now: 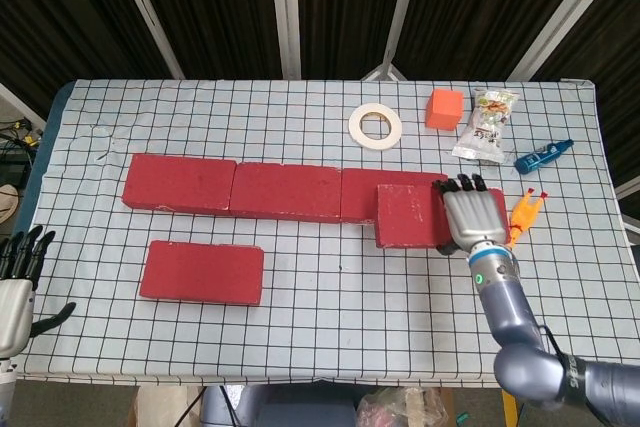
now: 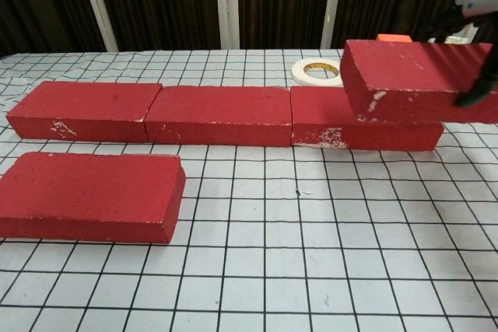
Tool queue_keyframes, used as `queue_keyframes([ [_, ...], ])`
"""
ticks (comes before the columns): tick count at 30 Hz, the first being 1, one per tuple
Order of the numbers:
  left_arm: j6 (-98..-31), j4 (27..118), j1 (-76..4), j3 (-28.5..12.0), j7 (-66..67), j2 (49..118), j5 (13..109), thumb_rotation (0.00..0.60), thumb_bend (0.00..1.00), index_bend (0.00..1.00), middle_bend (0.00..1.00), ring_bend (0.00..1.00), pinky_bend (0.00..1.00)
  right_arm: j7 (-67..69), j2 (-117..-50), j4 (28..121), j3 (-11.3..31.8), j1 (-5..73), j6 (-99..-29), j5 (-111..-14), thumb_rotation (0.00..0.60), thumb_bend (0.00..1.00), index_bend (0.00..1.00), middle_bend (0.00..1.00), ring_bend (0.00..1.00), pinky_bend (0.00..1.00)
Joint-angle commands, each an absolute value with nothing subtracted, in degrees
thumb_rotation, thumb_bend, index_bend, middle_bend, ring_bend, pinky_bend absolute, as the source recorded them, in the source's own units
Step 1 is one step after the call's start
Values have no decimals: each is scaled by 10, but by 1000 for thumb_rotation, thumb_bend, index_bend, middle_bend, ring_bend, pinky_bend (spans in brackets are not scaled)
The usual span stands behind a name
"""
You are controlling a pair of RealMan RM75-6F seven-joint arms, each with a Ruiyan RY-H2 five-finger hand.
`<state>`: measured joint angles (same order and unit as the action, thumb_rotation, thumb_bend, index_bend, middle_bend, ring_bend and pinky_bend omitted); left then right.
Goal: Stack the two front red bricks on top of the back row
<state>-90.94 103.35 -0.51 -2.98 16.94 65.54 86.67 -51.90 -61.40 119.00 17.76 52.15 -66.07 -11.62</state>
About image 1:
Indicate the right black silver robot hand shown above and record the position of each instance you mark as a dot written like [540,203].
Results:
[472,219]

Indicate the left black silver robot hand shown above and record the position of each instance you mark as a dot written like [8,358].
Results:
[15,312]

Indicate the red brick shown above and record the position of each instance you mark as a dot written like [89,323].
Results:
[357,197]
[285,192]
[202,272]
[177,184]
[405,217]

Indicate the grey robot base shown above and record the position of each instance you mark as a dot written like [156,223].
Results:
[300,409]

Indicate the yellow rubber chicken toy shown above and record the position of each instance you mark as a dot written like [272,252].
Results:
[525,212]

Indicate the silver snack packet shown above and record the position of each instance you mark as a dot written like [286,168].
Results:
[482,134]

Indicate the blue small bottle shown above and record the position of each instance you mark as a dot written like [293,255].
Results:
[537,159]

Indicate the orange foam cube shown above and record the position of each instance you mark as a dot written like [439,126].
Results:
[444,107]

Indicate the white tape roll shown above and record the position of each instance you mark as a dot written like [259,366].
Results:
[356,129]

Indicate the white black checkered tablecloth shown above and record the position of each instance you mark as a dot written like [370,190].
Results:
[320,337]

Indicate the yellow table leg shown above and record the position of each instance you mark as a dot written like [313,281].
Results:
[507,412]

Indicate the clear plastic bag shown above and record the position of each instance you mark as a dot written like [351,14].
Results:
[400,409]

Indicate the white slanted frame post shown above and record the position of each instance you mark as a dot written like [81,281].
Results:
[147,12]
[565,12]
[397,22]

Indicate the white vertical frame post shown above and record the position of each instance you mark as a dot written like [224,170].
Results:
[286,12]

